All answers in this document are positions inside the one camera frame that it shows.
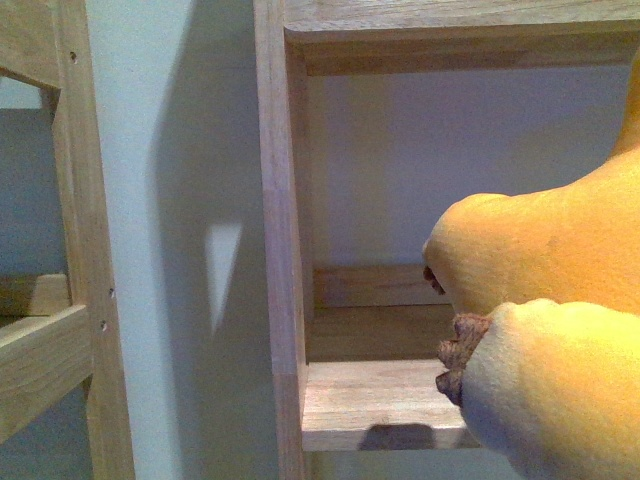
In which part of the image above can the yellow plush toy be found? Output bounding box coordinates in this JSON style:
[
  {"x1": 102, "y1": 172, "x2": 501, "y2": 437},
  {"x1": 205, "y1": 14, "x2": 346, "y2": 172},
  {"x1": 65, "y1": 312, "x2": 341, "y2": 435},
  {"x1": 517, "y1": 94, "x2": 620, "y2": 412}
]
[{"x1": 423, "y1": 74, "x2": 639, "y2": 479}]

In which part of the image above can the light wooden shelf unit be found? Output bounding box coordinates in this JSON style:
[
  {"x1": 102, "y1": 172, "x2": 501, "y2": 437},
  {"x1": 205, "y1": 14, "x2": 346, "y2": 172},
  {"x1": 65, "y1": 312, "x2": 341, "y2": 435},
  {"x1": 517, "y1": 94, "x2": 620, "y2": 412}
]
[{"x1": 254, "y1": 1, "x2": 639, "y2": 479}]

